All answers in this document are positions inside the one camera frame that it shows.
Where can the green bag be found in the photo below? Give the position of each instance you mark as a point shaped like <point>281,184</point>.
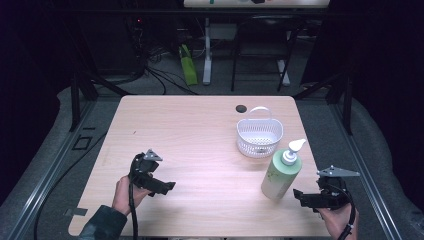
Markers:
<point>188,66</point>

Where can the black metal frame stand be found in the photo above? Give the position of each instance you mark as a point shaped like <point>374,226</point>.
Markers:
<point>346,100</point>
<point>76,100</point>

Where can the black metal chair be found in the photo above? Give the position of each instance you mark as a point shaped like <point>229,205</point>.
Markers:
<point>263,36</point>

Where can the person's left hand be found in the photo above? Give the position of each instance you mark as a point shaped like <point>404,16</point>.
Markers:
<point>121,196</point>

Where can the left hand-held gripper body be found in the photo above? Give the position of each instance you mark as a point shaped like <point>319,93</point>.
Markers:
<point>143,168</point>

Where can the white plastic basket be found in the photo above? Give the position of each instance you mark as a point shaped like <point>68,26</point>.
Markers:
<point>259,136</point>

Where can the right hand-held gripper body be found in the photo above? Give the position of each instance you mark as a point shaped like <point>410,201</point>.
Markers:
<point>333,191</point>

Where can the green pump bottle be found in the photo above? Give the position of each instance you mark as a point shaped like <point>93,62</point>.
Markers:
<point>281,175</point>

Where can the person's right hand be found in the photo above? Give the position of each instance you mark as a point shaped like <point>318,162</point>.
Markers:
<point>336,221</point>

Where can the black round table grommet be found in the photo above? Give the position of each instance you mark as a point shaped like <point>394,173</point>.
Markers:
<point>241,108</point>

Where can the white desk leg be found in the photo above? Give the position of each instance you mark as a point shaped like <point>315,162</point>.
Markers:
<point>207,53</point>

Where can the grey tape strip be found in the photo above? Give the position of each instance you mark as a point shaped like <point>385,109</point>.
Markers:
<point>76,212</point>

